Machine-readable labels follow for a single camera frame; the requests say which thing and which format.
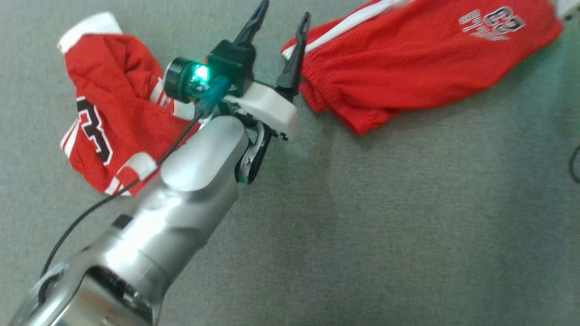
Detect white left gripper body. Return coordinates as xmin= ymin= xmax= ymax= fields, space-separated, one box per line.
xmin=164 ymin=58 xmax=300 ymax=184

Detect red shorts with white stripe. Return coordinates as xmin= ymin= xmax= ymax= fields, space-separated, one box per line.
xmin=281 ymin=0 xmax=565 ymax=135

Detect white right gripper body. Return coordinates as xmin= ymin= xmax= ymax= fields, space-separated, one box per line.
xmin=556 ymin=0 xmax=580 ymax=19

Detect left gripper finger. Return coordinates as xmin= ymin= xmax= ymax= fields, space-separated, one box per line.
xmin=276 ymin=13 xmax=311 ymax=98
xmin=233 ymin=0 xmax=269 ymax=44

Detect red and white basketball jersey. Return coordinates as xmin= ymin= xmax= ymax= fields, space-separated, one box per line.
xmin=58 ymin=11 xmax=202 ymax=196

